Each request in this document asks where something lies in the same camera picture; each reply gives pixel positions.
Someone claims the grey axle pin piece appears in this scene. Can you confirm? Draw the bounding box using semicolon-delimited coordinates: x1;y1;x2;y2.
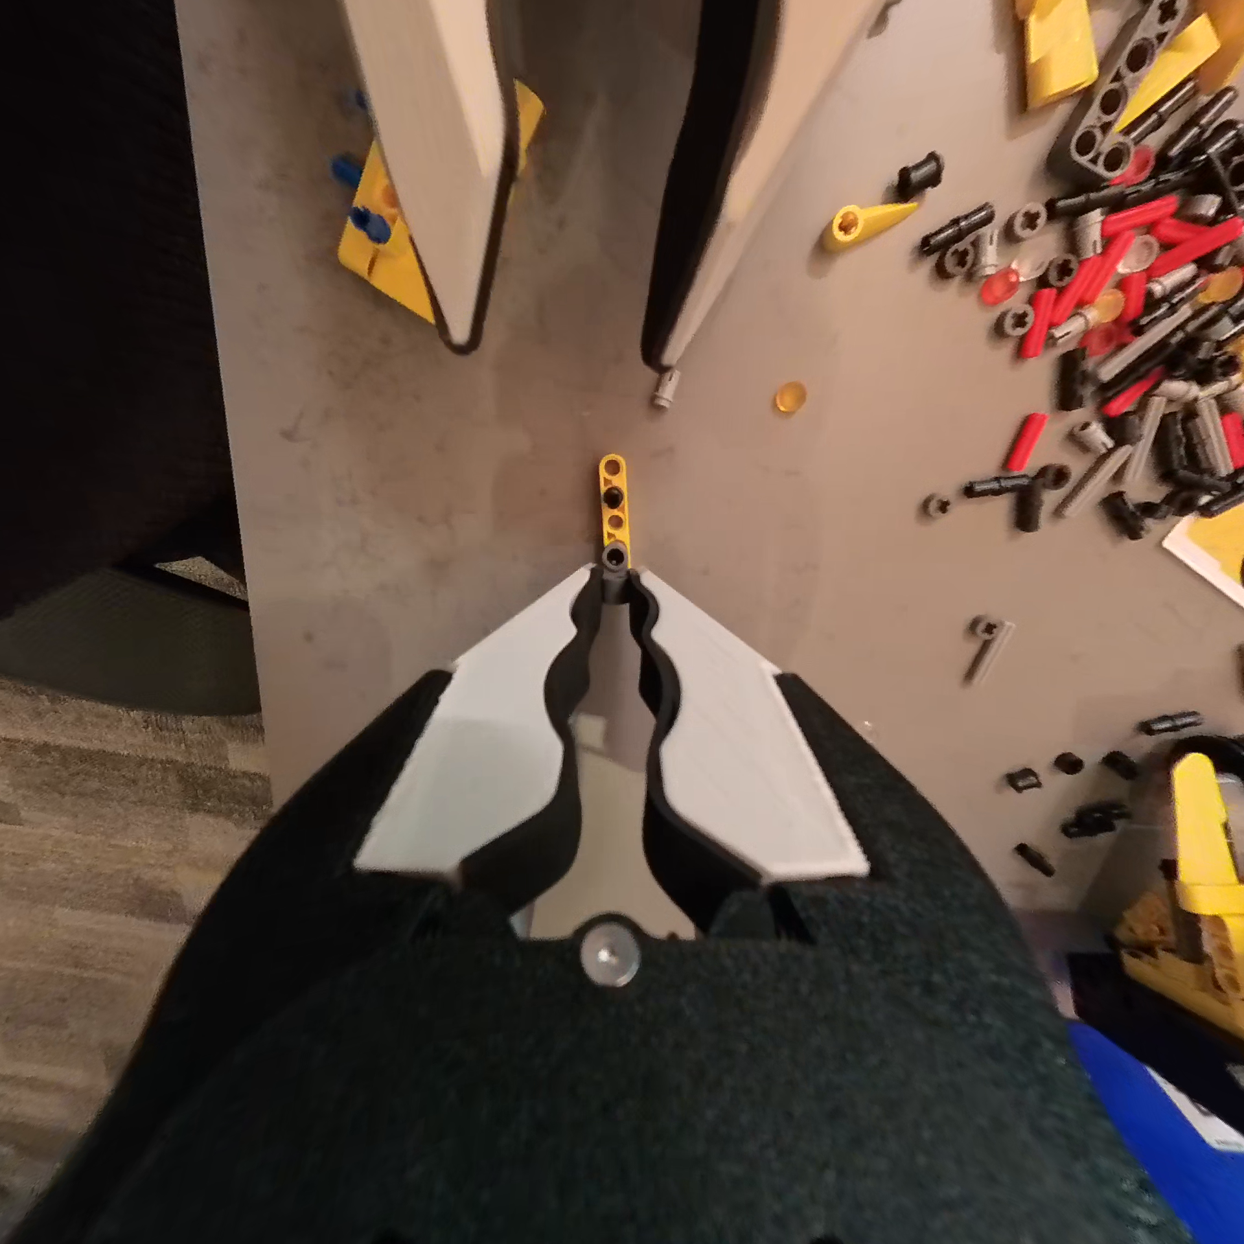
964;615;1018;687

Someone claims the yellow grey sticker sheet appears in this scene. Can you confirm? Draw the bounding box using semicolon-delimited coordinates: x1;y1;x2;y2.
1161;510;1244;612

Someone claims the pile of toy building pieces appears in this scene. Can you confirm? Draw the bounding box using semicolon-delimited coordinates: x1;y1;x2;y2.
895;0;1244;545

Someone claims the grey yellow connector assembly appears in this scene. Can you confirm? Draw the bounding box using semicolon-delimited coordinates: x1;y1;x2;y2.
597;453;636;570

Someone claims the yellow brick with blue pins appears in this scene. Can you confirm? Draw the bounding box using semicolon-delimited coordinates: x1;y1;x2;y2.
331;83;545;327

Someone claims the yellow grey toy vehicle model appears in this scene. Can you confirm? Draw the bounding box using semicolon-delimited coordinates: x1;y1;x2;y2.
1112;736;1244;1022

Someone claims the yellow tapered connector piece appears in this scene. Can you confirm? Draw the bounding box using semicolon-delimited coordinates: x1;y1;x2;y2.
821;199;921;256

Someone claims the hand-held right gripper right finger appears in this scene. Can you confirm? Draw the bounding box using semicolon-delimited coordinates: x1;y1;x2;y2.
627;566;871;890

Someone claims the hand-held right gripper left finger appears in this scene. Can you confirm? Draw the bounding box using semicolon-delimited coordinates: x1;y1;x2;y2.
353;564;606;890

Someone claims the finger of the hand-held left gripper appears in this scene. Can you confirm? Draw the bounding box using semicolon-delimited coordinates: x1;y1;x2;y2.
640;0;886;375
338;0;526;356

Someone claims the blue plastic bin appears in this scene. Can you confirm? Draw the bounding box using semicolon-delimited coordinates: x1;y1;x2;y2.
1068;1019;1244;1244

